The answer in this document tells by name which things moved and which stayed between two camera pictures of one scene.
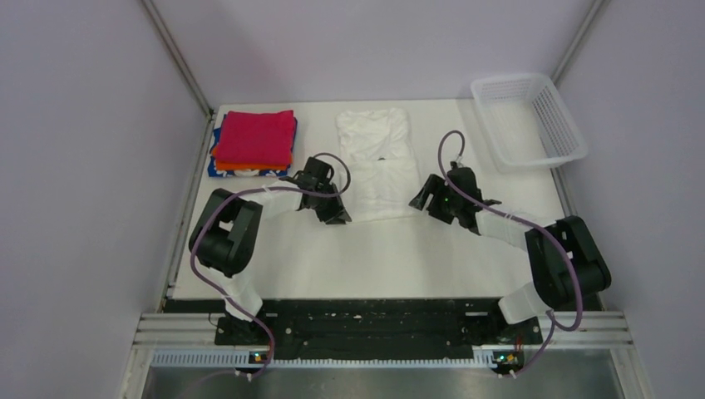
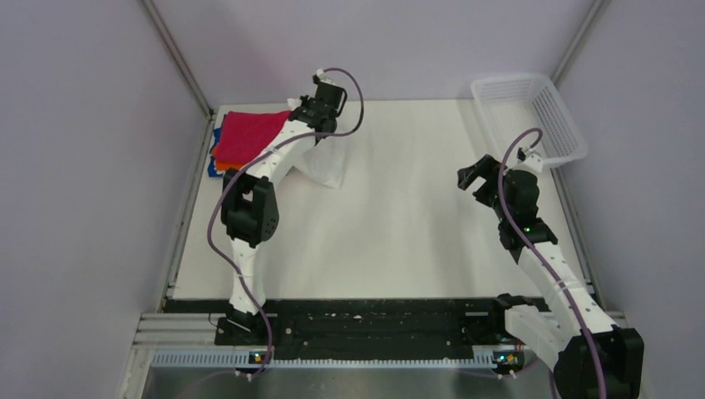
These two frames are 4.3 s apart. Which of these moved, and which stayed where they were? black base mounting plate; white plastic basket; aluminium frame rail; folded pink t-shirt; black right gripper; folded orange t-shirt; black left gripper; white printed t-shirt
Moved: black right gripper; white printed t-shirt; black left gripper
Stayed: white plastic basket; folded pink t-shirt; folded orange t-shirt; aluminium frame rail; black base mounting plate
